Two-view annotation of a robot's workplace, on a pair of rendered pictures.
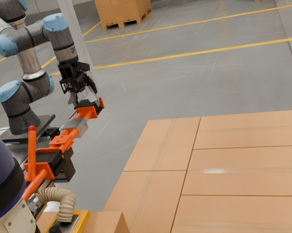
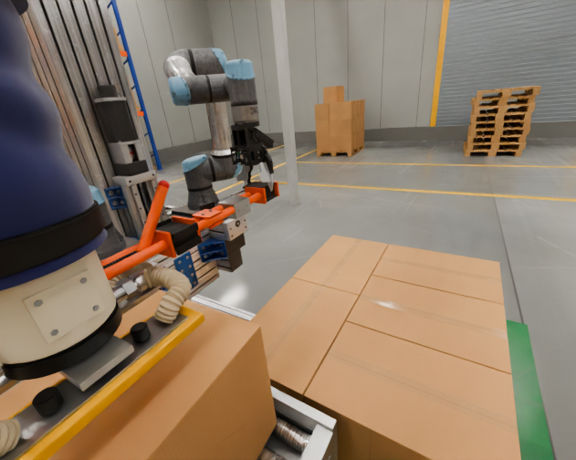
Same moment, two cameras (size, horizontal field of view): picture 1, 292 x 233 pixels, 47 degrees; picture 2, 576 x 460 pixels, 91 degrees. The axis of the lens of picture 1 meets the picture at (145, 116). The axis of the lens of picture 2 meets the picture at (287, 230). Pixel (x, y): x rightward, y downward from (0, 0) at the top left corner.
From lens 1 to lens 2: 45 cm
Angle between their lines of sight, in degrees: 10
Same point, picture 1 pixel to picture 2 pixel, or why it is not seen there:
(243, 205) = (419, 358)
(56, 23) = (238, 68)
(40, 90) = (225, 171)
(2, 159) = (40, 191)
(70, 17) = (288, 131)
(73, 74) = (247, 141)
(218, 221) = (382, 367)
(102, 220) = (232, 329)
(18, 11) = not seen: hidden behind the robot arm
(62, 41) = (242, 95)
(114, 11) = (329, 141)
